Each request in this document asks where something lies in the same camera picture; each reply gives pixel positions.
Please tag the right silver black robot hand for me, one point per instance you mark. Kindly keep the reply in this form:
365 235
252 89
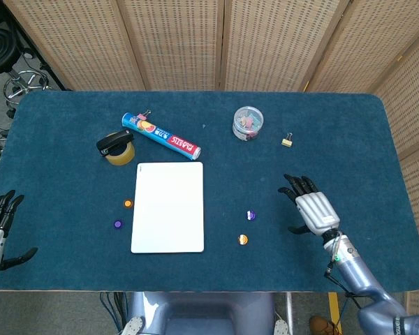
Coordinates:
317 213

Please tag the purple round magnet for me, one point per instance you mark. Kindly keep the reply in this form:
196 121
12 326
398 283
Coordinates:
117 224
251 215

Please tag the orange round magnet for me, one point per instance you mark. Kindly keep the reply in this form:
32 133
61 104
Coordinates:
243 239
128 203

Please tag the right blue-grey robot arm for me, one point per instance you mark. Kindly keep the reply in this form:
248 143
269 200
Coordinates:
356 275

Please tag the white rectangular board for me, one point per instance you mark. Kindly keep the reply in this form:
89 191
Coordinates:
167 209

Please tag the blue table mat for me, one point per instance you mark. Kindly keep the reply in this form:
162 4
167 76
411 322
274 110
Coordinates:
300 167

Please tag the gold binder clip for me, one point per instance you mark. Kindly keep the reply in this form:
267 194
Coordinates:
286 142

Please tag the silver table leg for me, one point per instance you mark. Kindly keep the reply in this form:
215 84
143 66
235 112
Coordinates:
289 307

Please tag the clear jar of binder clips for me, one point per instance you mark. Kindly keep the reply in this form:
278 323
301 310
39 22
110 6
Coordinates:
248 124

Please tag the brown shoe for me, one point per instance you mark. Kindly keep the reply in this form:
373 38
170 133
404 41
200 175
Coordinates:
321 326

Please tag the blue-grey robot torso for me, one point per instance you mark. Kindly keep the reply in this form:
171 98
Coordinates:
202 314

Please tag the yellow clear tape roll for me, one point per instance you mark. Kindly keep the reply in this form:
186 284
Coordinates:
122 158

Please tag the black stapler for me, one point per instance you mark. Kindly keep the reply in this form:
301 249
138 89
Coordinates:
115 141

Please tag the blue plastic wrap roll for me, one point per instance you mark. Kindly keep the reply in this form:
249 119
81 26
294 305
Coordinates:
160 135

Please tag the pink binder clip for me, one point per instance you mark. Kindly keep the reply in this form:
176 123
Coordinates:
141 116

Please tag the black stool chrome base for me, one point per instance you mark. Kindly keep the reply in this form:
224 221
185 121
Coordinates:
0 49

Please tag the wicker folding screen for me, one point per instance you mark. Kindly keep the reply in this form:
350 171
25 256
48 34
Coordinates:
178 42

